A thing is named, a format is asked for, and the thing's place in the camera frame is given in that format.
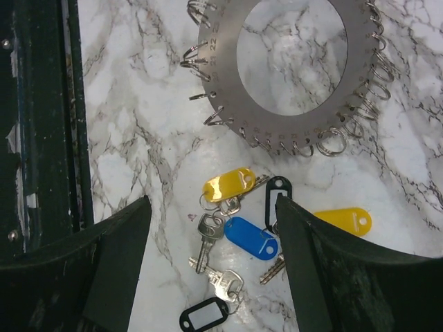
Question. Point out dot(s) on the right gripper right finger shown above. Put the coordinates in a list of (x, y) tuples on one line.
[(340, 282)]

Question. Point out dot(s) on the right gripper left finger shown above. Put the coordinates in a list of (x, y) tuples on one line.
[(84, 282)]

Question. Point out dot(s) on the upper yellow key tag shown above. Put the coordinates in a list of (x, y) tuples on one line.
[(354, 220)]

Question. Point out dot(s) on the yellow key tag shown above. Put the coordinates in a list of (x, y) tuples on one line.
[(354, 220), (229, 185)]

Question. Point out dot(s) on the lower blue key tag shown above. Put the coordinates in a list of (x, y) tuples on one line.
[(251, 238)]

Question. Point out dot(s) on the black key tag with key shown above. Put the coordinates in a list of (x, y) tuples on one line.
[(215, 310)]

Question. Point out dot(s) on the lower yellow key tag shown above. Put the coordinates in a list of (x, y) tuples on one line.
[(229, 185)]

